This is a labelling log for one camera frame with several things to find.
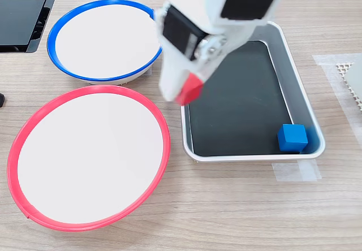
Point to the small red cube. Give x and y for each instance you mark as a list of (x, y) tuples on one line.
[(191, 91)]

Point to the small blue cube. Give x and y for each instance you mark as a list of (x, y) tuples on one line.
[(292, 138)]

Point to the steel tray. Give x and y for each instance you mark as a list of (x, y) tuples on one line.
[(305, 98)]

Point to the black mat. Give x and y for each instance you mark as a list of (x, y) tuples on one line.
[(240, 107)]

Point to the white plate blue rim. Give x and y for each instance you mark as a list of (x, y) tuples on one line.
[(104, 42)]

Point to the white plate red rim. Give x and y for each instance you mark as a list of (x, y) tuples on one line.
[(87, 157)]

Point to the pale perforated plate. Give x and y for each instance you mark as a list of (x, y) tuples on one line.
[(343, 70)]

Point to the clear tape strip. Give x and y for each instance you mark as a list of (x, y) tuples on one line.
[(294, 171)]

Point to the black flat device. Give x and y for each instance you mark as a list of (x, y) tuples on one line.
[(19, 22)]

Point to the small black object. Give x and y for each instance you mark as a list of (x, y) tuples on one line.
[(1, 99)]

